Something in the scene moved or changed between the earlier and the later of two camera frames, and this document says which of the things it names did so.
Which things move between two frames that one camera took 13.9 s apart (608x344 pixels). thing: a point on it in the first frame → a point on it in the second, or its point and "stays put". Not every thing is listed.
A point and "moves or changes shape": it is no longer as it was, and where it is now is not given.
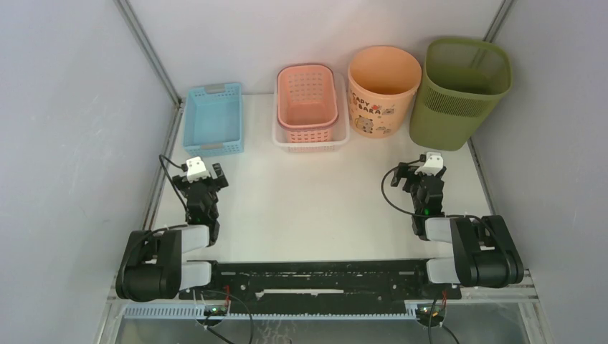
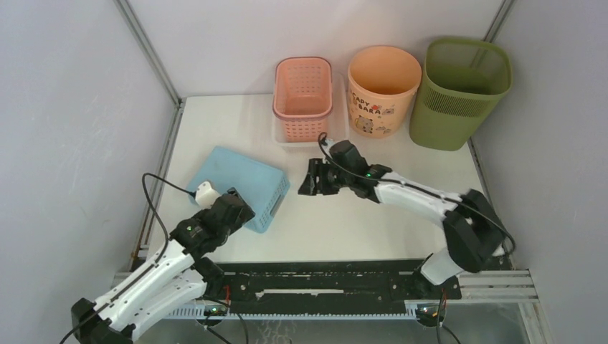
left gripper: x=220 y=179 → x=245 y=216
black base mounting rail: x=321 y=284 stays put
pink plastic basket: x=306 y=102 moves or changes shape
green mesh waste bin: x=464 y=81 stays put
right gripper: x=402 y=171 → x=317 y=168
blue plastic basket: x=213 y=120 → x=264 y=187
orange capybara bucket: x=382 y=81 stays put
